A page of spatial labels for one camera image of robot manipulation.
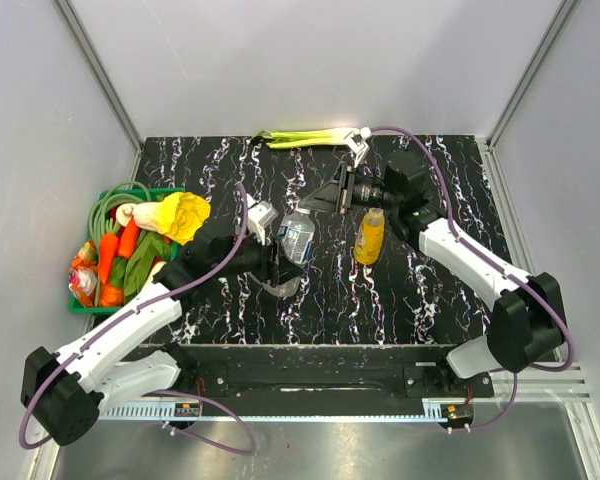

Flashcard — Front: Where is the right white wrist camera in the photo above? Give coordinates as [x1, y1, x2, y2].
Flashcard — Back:
[344, 127, 372, 168]

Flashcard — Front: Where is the yellow juice bottle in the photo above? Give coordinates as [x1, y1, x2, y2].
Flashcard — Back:
[354, 208, 385, 265]

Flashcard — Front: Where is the green plastic basket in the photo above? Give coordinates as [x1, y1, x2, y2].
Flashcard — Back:
[69, 182, 184, 315]

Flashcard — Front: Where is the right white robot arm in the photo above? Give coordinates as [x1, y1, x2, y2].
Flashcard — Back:
[299, 151, 572, 396]

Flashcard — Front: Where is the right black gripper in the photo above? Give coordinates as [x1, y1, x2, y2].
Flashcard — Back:
[300, 162, 400, 216]

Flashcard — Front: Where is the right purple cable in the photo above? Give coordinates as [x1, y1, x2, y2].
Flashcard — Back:
[369, 124, 579, 434]

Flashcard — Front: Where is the green leek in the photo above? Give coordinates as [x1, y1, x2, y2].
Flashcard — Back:
[252, 127, 357, 149]

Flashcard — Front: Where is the green coiled hose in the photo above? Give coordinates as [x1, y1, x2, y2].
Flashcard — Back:
[87, 180, 154, 306]

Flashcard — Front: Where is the colourful snack packet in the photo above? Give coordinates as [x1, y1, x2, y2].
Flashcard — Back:
[68, 240, 98, 308]

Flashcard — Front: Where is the clear bottle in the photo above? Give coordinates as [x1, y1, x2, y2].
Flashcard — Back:
[278, 208, 315, 266]

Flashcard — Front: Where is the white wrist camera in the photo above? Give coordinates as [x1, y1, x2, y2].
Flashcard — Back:
[247, 194, 278, 245]
[344, 127, 372, 168]

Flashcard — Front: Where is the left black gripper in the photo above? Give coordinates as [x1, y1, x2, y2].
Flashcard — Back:
[212, 223, 305, 287]

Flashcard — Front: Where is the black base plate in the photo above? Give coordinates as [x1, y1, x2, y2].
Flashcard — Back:
[114, 343, 495, 416]

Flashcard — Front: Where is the orange toy carrot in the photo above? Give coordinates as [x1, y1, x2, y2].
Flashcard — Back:
[98, 233, 119, 284]
[117, 218, 140, 260]

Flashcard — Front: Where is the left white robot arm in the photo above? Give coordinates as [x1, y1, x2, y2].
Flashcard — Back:
[19, 229, 304, 449]

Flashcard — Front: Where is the yellow toy cabbage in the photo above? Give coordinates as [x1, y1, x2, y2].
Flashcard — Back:
[132, 192, 211, 245]

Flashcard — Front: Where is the green toy leafy vegetable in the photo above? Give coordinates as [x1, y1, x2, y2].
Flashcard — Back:
[109, 232, 173, 301]

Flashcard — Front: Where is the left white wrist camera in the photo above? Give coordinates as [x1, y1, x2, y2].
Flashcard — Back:
[247, 194, 278, 245]

